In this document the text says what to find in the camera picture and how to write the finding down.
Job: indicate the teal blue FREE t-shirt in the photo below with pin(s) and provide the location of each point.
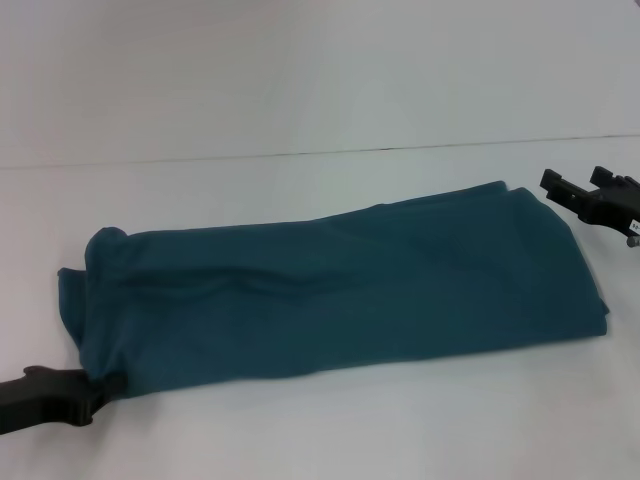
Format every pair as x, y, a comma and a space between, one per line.
350, 290

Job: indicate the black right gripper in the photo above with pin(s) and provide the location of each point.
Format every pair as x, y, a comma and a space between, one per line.
615, 207

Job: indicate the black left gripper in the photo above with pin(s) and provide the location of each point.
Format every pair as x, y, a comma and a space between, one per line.
45, 400

